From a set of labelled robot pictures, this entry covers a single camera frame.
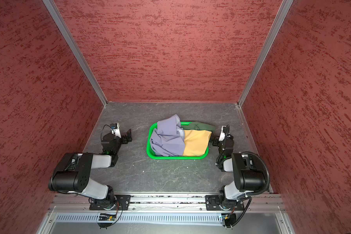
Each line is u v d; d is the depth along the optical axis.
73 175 0.45
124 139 0.84
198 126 0.95
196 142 0.90
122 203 0.73
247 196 0.49
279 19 0.75
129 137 0.87
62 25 0.77
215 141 0.83
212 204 0.74
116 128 0.81
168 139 0.88
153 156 0.84
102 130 1.07
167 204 0.76
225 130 0.78
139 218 0.77
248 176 0.45
